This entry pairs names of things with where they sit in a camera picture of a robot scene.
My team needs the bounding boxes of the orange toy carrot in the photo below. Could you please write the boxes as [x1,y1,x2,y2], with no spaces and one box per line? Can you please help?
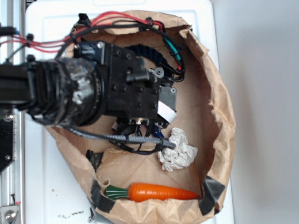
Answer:
[106,183,198,202]

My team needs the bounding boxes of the dark blue twisted rope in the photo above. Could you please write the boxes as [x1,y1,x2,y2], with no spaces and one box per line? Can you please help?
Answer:
[125,44,171,70]

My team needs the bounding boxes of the red and black cable bundle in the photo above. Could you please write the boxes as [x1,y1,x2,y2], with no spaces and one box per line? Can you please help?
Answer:
[0,12,186,82]

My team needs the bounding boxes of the white plastic bin lid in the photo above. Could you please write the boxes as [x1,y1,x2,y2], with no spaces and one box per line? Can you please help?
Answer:
[24,0,234,224]

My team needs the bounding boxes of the crumpled white paper ball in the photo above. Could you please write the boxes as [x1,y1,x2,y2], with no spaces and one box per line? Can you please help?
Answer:
[157,127,198,172]

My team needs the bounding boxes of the aluminium frame rail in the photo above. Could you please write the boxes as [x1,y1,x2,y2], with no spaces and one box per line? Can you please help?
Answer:
[0,0,26,224]

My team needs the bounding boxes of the black metal bracket plate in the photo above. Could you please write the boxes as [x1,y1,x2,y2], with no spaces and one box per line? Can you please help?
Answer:
[0,119,14,173]

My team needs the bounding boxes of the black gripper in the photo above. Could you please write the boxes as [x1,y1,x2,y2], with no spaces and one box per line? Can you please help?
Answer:
[74,42,177,138]

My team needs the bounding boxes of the brown paper bag tray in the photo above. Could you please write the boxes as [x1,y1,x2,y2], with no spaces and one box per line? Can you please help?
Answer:
[48,10,236,224]

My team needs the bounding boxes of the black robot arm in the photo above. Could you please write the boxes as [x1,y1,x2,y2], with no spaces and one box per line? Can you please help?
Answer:
[0,42,177,128]

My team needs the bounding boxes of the grey braided cable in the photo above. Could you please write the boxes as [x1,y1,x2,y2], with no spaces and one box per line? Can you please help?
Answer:
[56,126,176,154]

